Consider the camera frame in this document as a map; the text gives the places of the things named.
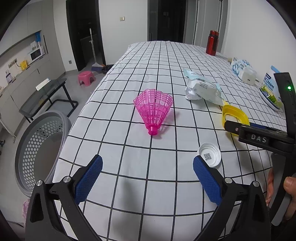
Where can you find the white microwave oven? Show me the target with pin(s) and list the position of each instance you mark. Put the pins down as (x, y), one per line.
(35, 54)

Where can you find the pink plastic stool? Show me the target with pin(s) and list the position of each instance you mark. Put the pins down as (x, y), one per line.
(86, 78)

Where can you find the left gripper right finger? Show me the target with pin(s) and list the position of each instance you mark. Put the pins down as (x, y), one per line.
(252, 221)

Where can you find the white bottle cap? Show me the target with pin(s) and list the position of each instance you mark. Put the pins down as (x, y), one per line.
(210, 153)

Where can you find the broom with blue head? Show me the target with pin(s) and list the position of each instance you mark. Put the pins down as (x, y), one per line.
(96, 67)

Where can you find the black white checkered tablecloth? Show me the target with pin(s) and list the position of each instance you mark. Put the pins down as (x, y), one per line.
(147, 189)

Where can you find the red thermos bottle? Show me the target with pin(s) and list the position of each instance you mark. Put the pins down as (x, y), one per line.
(212, 43)

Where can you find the grey perforated laundry basket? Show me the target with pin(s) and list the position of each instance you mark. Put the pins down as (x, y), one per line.
(39, 149)

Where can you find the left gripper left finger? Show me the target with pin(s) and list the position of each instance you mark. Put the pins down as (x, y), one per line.
(43, 222)

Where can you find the black glass side table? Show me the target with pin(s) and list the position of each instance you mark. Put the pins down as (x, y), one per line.
(40, 97)

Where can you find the white box on side table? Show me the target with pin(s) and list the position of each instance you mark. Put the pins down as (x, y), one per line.
(42, 84)

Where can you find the yellow box on counter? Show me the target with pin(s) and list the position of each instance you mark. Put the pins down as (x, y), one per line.
(23, 65)

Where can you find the white crinkled snack wrapper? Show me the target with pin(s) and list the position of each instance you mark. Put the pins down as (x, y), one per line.
(199, 87)

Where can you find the right hand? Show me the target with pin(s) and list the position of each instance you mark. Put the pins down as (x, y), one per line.
(289, 186)

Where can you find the blue white tissue pack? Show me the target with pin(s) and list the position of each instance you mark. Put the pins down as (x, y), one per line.
(243, 70)

